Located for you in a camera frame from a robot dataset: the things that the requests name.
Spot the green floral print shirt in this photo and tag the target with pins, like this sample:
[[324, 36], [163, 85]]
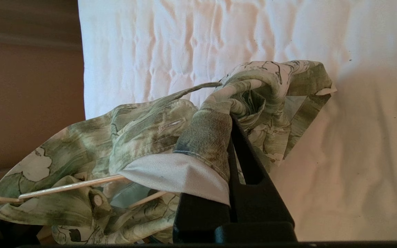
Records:
[[133, 131]]

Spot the white sheeted bed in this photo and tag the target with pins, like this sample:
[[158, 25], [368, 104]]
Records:
[[357, 155]]

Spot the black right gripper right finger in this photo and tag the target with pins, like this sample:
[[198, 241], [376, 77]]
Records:
[[253, 199]]

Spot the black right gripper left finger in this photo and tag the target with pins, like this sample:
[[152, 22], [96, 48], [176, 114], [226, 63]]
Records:
[[198, 220]]

